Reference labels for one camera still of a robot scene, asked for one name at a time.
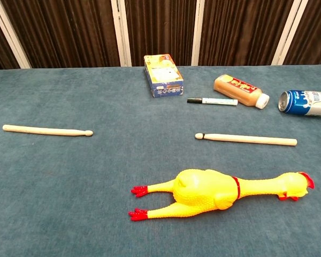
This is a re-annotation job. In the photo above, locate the white marker black cap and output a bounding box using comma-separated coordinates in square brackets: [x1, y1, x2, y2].
[187, 97, 239, 106]

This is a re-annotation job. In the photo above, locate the yellow rubber chicken toy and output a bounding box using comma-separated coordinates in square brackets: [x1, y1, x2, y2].
[128, 168, 315, 222]

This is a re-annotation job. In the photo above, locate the blue white drink can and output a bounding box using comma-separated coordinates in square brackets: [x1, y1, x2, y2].
[278, 89, 321, 117]

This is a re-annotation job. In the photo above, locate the blue white carton box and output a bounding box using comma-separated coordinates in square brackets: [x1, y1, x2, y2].
[143, 54, 185, 99]

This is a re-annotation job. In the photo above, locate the brown folding screen white frame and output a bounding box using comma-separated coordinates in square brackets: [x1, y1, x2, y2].
[0, 0, 321, 72]

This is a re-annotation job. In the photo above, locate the blue felt table cover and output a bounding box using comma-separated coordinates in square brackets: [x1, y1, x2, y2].
[0, 65, 321, 257]

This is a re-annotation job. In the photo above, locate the plain wooden drumstick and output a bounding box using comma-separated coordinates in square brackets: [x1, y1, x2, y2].
[2, 124, 94, 137]

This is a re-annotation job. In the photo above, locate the brown drink bottle white cap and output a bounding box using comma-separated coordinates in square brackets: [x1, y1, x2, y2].
[213, 74, 270, 110]

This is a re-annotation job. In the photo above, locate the wooden drumstick dark ringed tip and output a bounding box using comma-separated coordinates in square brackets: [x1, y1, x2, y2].
[195, 132, 298, 147]

